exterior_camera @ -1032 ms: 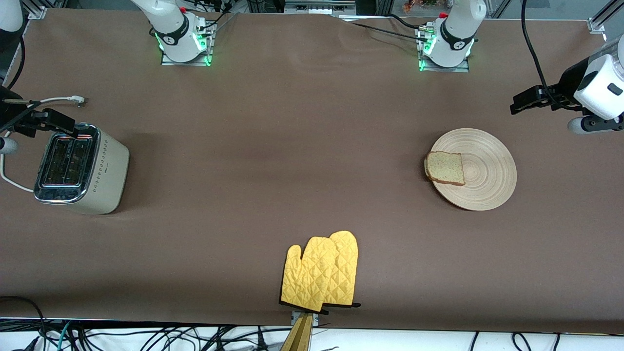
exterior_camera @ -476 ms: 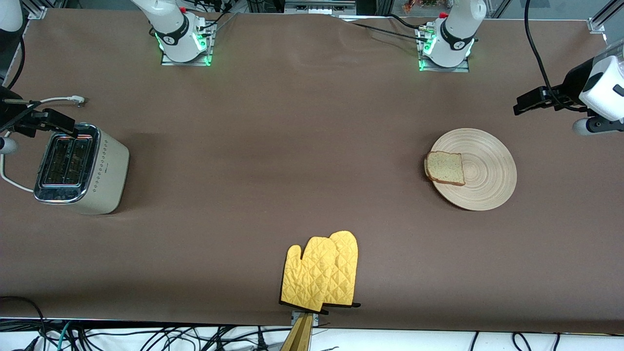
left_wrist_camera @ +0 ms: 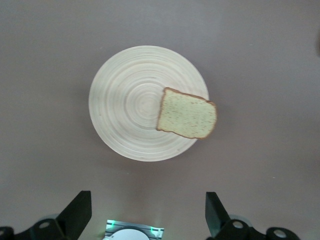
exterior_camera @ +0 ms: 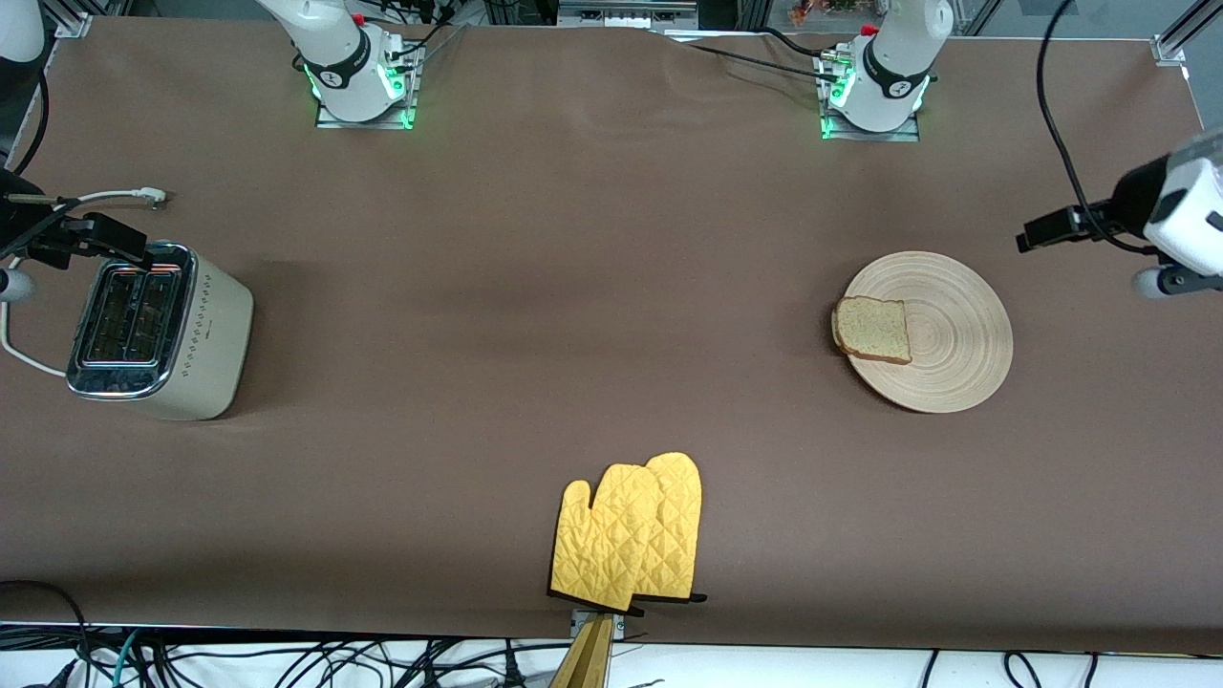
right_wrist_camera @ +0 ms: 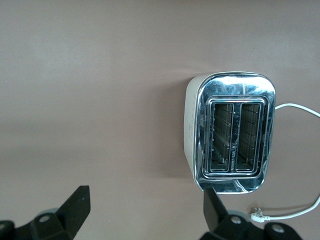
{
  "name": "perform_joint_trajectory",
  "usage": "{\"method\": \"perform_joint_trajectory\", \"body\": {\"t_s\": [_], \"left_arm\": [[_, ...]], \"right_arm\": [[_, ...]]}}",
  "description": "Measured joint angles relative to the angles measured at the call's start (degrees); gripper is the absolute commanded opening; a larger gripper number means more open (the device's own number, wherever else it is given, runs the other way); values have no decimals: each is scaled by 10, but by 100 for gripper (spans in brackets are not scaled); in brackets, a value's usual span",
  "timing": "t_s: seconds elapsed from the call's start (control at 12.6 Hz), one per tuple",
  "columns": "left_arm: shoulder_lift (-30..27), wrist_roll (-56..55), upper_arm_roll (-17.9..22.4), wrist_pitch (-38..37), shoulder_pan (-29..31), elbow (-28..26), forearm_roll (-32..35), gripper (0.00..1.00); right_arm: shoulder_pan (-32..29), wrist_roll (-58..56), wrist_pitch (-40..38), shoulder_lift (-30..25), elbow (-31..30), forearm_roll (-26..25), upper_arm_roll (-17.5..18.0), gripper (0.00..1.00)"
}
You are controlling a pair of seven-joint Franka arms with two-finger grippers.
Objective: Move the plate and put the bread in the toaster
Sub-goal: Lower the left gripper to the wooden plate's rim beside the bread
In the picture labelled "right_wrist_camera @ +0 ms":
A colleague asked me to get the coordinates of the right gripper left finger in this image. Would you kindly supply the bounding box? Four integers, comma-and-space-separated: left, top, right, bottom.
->
0, 185, 91, 240

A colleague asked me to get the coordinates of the white toaster power cable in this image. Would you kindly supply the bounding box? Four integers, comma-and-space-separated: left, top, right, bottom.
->
251, 101, 320, 223

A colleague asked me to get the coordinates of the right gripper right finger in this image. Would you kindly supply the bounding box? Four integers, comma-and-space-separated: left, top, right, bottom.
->
199, 186, 304, 240

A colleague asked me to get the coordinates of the beige chrome two-slot toaster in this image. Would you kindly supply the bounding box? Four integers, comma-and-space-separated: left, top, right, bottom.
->
183, 71, 277, 196

